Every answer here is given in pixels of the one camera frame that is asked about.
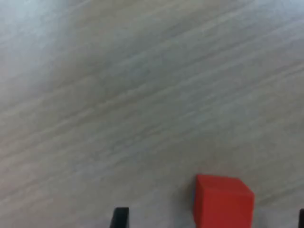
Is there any red cube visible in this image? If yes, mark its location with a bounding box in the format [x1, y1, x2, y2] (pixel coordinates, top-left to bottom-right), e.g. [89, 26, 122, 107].
[191, 174, 255, 228]

